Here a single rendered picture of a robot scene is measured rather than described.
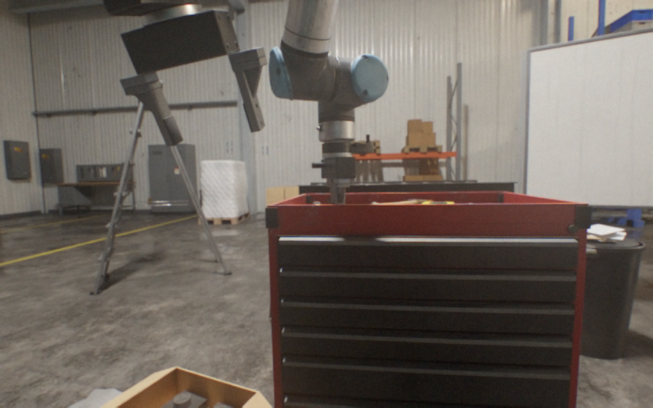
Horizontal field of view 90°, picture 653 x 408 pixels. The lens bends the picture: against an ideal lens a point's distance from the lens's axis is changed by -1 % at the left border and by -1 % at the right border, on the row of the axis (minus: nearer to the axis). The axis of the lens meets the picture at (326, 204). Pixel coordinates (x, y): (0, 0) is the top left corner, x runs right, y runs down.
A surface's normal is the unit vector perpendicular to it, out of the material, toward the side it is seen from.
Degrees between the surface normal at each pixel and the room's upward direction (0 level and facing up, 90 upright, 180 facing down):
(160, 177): 90
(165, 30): 114
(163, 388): 90
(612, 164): 90
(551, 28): 90
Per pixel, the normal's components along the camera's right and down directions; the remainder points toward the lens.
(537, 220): -0.13, 0.09
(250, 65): -0.11, 0.48
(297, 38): -0.36, 0.56
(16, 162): 0.99, 0.00
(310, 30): 0.04, 0.67
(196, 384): -0.40, 0.09
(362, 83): 0.48, 0.07
